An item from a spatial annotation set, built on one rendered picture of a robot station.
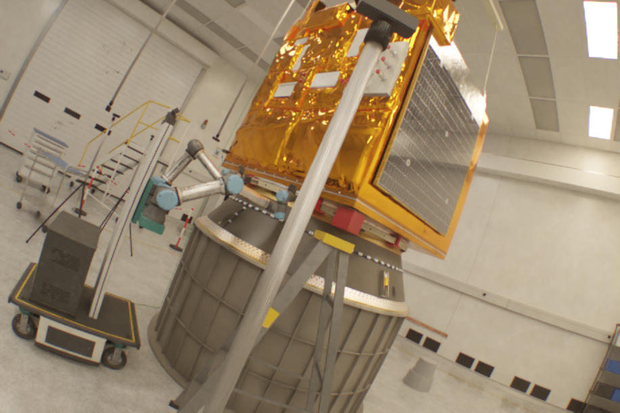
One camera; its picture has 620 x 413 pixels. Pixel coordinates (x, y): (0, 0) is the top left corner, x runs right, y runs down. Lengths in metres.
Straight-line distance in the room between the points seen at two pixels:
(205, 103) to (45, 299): 8.94
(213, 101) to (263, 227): 8.47
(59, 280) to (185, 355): 1.12
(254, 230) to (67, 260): 1.33
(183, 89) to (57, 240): 8.45
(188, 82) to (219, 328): 8.59
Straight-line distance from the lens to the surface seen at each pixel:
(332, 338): 1.67
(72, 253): 2.20
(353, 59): 2.88
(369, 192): 2.18
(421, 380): 4.94
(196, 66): 10.45
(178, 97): 10.15
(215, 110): 10.68
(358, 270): 2.45
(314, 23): 3.66
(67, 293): 2.30
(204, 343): 2.58
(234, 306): 2.40
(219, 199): 10.14
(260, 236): 2.41
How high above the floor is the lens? 1.50
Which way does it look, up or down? 8 degrees up
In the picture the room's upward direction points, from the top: 24 degrees clockwise
